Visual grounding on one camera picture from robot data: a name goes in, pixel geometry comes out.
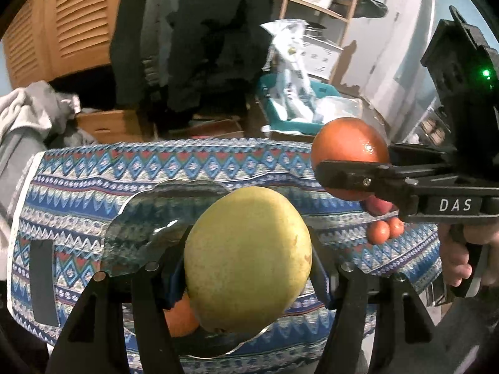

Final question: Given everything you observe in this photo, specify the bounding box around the wooden shelf rack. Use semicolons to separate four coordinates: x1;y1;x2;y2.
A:
278;0;366;87

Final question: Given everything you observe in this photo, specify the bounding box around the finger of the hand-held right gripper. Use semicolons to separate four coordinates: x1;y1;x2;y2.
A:
315;159;419;212
386;143;455;166

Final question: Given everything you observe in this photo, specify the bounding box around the small tangerine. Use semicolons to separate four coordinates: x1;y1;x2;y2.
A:
388;217;405;239
367;221;390;245

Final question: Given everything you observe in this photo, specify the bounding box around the dark glass bowl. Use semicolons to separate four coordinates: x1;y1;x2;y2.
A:
102;180;314;359

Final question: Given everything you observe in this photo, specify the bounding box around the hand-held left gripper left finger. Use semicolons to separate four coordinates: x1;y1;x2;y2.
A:
45;237;196;374

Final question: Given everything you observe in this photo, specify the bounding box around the shoe rack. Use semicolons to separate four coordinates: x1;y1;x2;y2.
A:
405;97;453;146

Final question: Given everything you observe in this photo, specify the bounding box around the blue patterned tablecloth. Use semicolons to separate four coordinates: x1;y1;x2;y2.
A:
7;138;444;374

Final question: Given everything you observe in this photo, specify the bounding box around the red apple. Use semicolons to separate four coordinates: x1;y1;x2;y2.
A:
366;197;399;218

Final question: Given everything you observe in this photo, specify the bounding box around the olive hanging jacket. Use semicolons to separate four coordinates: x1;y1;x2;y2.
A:
358;0;389;19

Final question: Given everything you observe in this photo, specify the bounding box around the white patterned box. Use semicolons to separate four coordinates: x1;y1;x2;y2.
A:
299;33;344;83

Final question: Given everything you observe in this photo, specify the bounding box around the steel pot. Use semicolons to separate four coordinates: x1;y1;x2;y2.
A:
303;23;327;39

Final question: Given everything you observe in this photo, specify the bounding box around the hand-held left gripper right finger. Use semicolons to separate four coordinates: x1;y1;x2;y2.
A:
308;222;441;374

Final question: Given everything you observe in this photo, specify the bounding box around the person's right hand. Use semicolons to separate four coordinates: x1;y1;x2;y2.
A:
438;222;499;287

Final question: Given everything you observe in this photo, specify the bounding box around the red cardboard box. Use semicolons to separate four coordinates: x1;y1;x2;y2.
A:
186;117;255;141

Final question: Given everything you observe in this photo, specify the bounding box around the pile of clothes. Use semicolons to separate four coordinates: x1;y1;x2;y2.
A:
0;86;55;152

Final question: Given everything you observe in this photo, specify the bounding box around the grey clothes pile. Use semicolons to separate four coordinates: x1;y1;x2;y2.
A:
0;81;99;281

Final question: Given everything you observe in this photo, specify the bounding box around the clear plastic bag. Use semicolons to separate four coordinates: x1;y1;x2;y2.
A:
312;95;364;126

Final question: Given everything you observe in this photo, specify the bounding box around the teal plastic basket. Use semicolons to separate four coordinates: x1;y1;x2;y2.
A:
258;74;364;134

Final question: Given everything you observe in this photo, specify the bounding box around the wooden drawer box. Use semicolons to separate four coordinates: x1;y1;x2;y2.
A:
75;110;157;146

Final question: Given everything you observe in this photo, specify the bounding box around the orange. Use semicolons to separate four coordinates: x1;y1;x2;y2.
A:
311;117;390;202
163;291;202;338

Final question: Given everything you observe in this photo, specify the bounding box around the black hooded coat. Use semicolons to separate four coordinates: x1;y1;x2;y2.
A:
109;0;274;115

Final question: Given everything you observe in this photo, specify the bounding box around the white rice bag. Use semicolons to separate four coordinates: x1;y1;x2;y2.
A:
260;19;317;122

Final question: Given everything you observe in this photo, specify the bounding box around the grey jacket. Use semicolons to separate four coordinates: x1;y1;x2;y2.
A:
139;0;188;88

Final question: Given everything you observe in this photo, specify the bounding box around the wooden louvered wardrobe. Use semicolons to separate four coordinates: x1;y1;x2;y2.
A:
0;0;134;91

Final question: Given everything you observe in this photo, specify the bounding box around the yellow-green pear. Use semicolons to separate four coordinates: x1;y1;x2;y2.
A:
183;186;313;334

